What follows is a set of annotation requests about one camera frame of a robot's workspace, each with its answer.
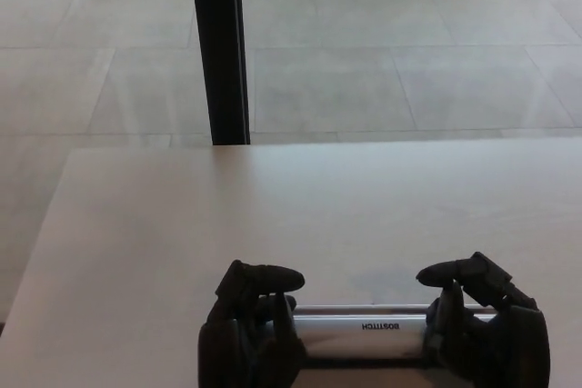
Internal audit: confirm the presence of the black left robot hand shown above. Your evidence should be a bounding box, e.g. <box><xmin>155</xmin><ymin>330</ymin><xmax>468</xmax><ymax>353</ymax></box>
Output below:
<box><xmin>196</xmin><ymin>259</ymin><xmax>307</xmax><ymax>388</ymax></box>

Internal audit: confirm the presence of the black vertical post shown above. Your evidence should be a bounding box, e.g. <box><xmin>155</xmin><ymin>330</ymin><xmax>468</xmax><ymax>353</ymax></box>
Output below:
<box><xmin>187</xmin><ymin>0</ymin><xmax>252</xmax><ymax>147</ymax></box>

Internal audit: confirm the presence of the silver black Bostitch hole punch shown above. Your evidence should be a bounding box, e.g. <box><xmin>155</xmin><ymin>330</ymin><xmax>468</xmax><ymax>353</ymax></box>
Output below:
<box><xmin>290</xmin><ymin>303</ymin><xmax>499</xmax><ymax>370</ymax></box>

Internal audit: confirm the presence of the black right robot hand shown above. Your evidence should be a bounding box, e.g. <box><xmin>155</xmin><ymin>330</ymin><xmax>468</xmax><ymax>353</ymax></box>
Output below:
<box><xmin>415</xmin><ymin>251</ymin><xmax>551</xmax><ymax>388</ymax></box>

